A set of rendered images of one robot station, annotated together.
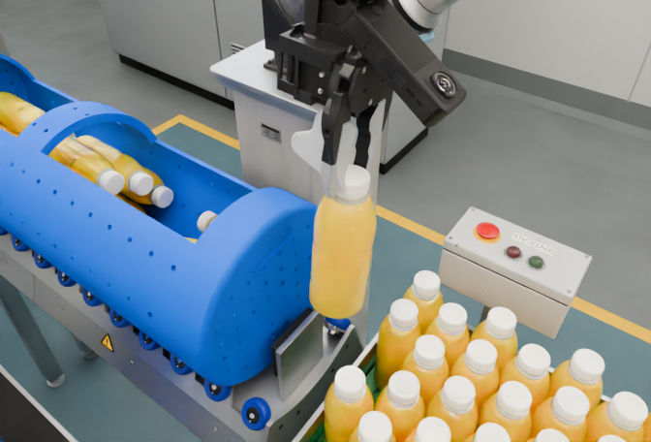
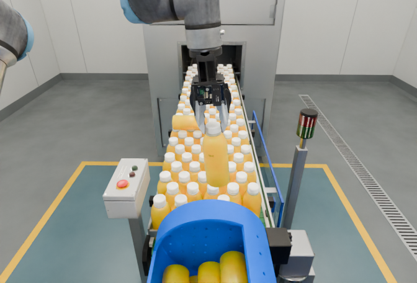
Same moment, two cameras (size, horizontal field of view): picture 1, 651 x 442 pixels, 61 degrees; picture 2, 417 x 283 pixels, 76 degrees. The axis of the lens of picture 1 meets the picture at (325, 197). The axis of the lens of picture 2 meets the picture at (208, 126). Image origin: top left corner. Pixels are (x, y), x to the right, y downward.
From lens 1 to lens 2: 91 cm
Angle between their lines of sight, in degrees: 94
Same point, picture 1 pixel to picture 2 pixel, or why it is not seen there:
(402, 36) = not seen: hidden behind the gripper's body
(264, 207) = (203, 205)
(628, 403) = (179, 147)
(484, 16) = not seen: outside the picture
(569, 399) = (187, 155)
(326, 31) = (213, 74)
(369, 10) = not seen: hidden behind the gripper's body
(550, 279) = (141, 164)
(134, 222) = (256, 272)
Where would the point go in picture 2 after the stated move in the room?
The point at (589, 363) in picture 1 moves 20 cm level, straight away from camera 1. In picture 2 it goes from (170, 154) to (121, 152)
